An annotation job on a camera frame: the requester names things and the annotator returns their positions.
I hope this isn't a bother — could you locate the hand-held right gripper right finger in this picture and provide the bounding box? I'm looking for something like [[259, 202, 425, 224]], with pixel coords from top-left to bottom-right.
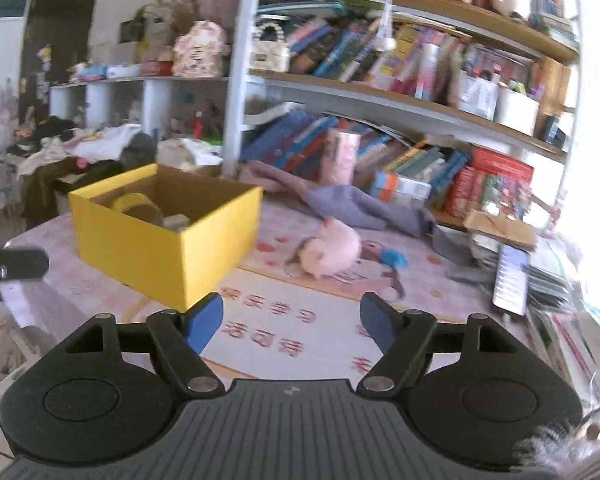
[[357, 290, 537, 395]]

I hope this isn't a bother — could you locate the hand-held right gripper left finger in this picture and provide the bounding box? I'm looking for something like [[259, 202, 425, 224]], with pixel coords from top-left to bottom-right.
[[55, 291, 226, 395]]

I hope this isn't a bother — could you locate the pink plush toy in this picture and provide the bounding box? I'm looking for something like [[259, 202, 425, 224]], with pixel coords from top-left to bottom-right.
[[296, 216, 363, 278]]

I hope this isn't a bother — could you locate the yellow cardboard box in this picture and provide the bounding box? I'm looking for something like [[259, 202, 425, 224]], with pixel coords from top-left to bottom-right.
[[69, 162, 265, 313]]

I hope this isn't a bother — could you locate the yellow tape roll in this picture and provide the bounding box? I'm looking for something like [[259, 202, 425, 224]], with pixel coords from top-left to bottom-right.
[[110, 191, 164, 224]]

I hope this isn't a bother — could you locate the small blue toy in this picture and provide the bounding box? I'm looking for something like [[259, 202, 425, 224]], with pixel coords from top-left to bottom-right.
[[379, 249, 409, 269]]

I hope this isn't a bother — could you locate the purple pink cloth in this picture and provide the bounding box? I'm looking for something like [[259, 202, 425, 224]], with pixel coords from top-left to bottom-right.
[[239, 160, 439, 239]]

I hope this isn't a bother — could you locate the pile of clothes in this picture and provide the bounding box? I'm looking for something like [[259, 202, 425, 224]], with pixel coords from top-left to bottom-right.
[[5, 114, 159, 183]]

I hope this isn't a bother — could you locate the orange blue small box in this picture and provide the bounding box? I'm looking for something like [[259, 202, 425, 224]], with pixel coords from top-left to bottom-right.
[[371, 170, 432, 204]]

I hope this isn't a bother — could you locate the smartphone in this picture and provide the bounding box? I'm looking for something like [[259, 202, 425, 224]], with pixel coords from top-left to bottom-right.
[[490, 244, 532, 317]]

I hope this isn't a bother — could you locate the pink patterned carton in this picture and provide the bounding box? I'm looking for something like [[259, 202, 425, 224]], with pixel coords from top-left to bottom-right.
[[319, 128, 362, 187]]

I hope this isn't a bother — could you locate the white plastic bag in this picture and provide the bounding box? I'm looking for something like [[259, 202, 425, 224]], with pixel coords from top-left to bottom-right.
[[156, 137, 224, 172]]

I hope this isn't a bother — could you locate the red printed box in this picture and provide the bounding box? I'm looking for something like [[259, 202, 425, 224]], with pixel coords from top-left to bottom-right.
[[444, 146, 536, 222]]

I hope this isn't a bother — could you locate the stack of plastic sleeves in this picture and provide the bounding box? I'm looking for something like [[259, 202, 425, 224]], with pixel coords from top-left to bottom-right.
[[524, 239, 600, 377]]

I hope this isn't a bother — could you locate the white cubby shelf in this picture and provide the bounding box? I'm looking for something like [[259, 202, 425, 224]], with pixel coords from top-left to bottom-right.
[[49, 76, 229, 162]]

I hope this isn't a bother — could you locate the row of books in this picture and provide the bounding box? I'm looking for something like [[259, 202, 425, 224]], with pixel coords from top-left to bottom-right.
[[239, 109, 472, 207], [284, 14, 463, 107]]

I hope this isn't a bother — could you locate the dark door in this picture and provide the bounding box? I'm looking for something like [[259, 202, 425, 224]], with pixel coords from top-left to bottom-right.
[[19, 0, 104, 127]]

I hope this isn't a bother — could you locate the grey fur trim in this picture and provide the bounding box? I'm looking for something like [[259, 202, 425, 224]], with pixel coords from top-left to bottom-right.
[[511, 407, 600, 477]]

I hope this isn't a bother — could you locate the white storage bin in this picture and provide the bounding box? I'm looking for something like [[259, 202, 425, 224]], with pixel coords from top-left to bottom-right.
[[494, 84, 541, 137]]

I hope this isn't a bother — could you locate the small dark box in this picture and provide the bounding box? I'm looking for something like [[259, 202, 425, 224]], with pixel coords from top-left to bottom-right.
[[539, 114, 569, 149]]

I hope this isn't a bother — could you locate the floral backpack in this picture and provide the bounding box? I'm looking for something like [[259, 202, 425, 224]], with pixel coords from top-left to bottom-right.
[[171, 20, 229, 79]]

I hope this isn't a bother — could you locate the white pearl handbag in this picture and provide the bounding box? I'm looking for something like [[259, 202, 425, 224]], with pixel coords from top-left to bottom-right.
[[249, 21, 292, 74]]

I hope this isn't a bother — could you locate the dried flower bunch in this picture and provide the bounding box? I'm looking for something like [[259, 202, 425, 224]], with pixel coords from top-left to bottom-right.
[[134, 0, 202, 62]]

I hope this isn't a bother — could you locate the white hanging charm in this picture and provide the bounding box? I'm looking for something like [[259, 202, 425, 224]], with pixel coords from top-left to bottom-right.
[[376, 0, 399, 52]]

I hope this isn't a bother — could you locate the green wall sign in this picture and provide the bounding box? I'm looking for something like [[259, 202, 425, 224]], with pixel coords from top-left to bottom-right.
[[0, 0, 29, 22]]

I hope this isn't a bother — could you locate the white frame wooden bookshelf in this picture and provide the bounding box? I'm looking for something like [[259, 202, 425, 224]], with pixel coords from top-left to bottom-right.
[[222, 0, 583, 233]]

